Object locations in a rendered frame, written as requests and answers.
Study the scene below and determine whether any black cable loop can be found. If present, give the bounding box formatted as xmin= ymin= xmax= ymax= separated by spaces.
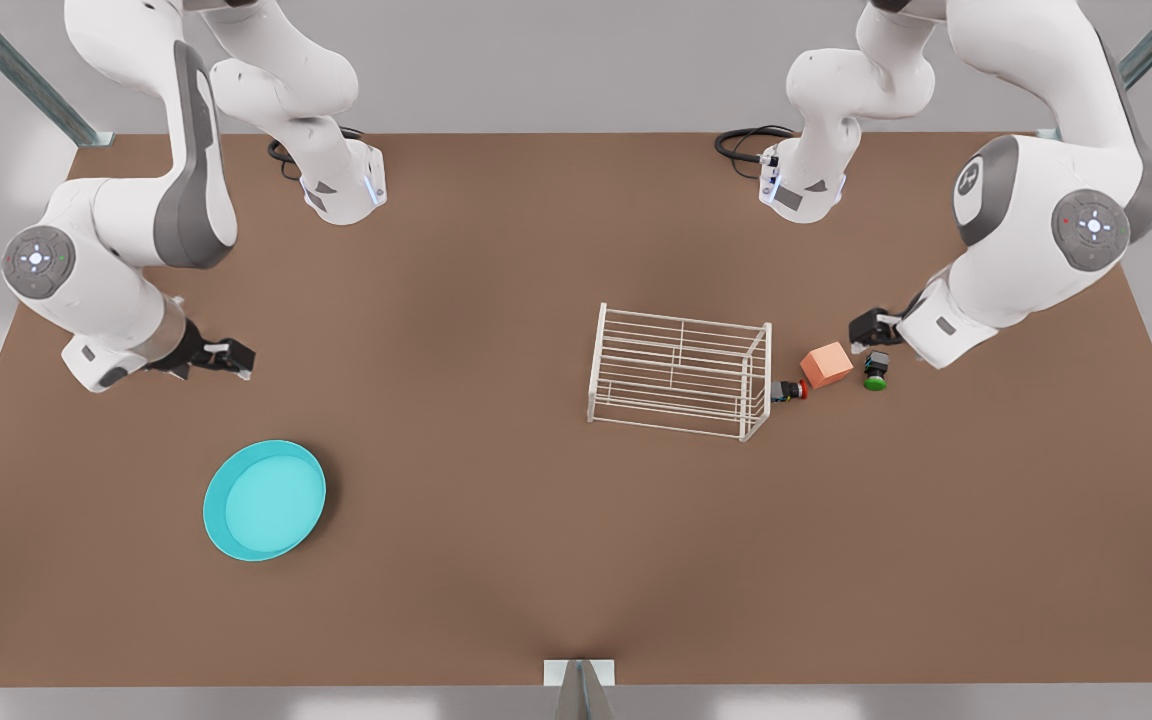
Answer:
xmin=714 ymin=125 xmax=799 ymax=181
xmin=267 ymin=127 xmax=365 ymax=182

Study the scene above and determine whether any silver frame post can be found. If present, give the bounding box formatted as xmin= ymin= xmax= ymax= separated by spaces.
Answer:
xmin=0 ymin=0 xmax=114 ymax=149
xmin=1036 ymin=0 xmax=1152 ymax=141
xmin=544 ymin=658 xmax=617 ymax=720

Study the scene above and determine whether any white wire shelf rack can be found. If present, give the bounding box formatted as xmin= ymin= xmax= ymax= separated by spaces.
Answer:
xmin=587 ymin=303 xmax=774 ymax=443

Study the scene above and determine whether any turquoise plate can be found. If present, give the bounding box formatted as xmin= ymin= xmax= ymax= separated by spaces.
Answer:
xmin=203 ymin=440 xmax=328 ymax=562

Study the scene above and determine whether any orange box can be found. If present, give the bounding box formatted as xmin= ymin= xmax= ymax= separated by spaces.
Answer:
xmin=800 ymin=342 xmax=854 ymax=390

